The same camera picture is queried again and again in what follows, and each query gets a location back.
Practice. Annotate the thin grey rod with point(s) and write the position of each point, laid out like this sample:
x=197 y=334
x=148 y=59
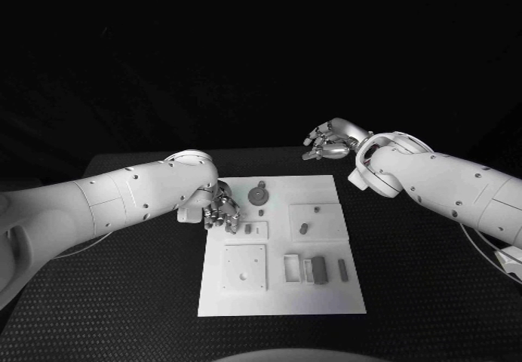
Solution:
x=342 y=270

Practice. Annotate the small grey block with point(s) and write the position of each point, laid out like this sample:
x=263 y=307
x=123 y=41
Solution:
x=247 y=228

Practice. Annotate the thick grey cylinder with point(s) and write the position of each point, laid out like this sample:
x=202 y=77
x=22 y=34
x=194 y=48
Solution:
x=319 y=270

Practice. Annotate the grey gear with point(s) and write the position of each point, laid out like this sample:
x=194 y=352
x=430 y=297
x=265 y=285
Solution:
x=259 y=196

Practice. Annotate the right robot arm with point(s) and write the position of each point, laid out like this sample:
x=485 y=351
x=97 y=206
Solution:
x=440 y=181

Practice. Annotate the grey oblong plug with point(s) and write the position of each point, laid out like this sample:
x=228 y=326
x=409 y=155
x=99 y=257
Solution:
x=303 y=228

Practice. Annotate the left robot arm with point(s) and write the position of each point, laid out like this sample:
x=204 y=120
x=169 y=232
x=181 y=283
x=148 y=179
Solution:
x=122 y=195

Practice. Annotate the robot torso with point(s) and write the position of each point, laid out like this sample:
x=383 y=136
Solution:
x=292 y=355

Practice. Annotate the white task board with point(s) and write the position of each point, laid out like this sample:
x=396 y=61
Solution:
x=282 y=249

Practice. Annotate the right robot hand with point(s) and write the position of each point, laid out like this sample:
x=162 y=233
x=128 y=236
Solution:
x=338 y=138

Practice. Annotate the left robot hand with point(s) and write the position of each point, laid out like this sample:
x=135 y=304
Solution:
x=223 y=210

